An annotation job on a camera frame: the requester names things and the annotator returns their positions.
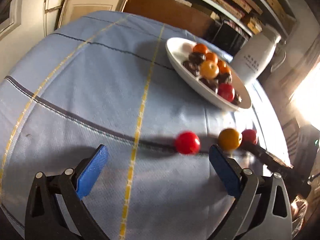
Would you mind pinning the brown wooden cabinet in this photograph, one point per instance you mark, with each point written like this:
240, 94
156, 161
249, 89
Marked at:
175, 14

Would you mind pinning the small red tomato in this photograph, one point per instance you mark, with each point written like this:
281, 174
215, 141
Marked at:
187, 142

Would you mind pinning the window frame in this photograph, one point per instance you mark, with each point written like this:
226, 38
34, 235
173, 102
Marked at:
14, 20

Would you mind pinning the dark brown chestnut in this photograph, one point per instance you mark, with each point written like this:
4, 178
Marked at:
212, 84

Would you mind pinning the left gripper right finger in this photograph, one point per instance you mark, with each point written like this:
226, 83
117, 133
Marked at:
261, 209

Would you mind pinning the orange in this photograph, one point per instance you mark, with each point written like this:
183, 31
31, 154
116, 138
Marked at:
221, 64

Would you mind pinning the pale yellow fruit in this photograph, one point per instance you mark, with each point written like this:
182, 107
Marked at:
229, 139

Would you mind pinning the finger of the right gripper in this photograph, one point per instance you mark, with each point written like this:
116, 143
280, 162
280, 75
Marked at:
273, 163

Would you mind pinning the blue checked tablecloth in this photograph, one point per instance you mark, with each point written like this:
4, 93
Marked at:
106, 79

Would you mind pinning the yellow orange kumquat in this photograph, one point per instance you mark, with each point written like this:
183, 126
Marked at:
209, 70

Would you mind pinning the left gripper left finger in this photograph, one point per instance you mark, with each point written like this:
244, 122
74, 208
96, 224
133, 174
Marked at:
43, 216

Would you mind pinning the orange tangerine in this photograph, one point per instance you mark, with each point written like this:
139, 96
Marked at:
200, 48
224, 70
212, 57

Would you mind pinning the red plum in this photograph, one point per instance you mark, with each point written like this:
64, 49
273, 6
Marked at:
249, 135
226, 91

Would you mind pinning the white thermos jug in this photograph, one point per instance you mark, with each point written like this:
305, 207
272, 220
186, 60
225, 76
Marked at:
254, 56

